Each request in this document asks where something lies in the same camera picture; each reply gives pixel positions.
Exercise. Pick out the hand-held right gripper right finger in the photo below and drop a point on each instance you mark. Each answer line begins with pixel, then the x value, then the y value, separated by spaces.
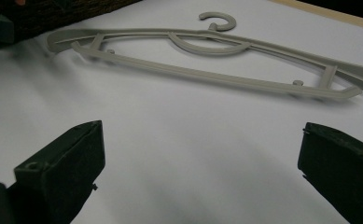
pixel 344 171

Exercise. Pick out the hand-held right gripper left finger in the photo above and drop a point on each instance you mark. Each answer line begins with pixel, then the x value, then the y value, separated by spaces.
pixel 67 161

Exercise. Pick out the dark brown knitted cloth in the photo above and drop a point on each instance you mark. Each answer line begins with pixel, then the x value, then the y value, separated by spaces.
pixel 61 15

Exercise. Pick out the grey plastic clothes hanger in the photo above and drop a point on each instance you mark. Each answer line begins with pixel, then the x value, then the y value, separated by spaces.
pixel 201 74

